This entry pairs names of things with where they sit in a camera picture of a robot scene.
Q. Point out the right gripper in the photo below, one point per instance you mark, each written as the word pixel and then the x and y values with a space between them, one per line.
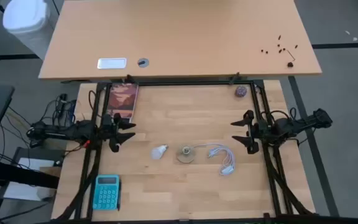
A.
pixel 261 130

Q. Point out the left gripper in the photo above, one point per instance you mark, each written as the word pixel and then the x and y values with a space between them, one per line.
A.
pixel 107 126

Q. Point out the white lightbulb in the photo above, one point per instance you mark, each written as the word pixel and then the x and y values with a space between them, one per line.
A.
pixel 158 153

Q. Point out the brass lamp socket wooden base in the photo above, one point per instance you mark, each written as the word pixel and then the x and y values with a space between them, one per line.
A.
pixel 186 155

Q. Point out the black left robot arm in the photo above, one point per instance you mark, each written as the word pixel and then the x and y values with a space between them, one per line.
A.
pixel 61 132

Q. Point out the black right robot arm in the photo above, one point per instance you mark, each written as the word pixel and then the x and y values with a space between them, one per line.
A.
pixel 294 124

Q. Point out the book with landscape cover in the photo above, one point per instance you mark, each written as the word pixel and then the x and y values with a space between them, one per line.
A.
pixel 121 99

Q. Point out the purple patterned ball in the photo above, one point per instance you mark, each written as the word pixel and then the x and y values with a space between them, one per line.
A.
pixel 240 91

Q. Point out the black desk clamp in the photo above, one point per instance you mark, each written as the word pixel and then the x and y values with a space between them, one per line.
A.
pixel 130 79

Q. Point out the teal calculator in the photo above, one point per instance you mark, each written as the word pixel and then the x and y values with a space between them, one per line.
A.
pixel 106 194

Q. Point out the silver rectangular desk plate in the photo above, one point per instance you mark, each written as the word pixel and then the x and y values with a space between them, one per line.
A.
pixel 112 63

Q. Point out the black power adapter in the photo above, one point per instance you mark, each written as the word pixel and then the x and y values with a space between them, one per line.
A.
pixel 62 99

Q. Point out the small black knob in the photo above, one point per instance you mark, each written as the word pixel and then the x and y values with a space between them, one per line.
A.
pixel 290 64

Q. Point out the black hex key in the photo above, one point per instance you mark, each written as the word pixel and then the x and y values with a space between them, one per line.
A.
pixel 291 55

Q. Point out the tan wooden desk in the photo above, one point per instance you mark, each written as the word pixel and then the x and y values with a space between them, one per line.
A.
pixel 179 34

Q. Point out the white cardboard box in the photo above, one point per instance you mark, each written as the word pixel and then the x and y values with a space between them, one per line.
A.
pixel 26 191

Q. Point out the white trash bin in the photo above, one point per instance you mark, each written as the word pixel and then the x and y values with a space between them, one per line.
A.
pixel 26 21

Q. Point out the black aluminium table frame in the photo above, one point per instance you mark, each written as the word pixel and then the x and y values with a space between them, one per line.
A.
pixel 182 83

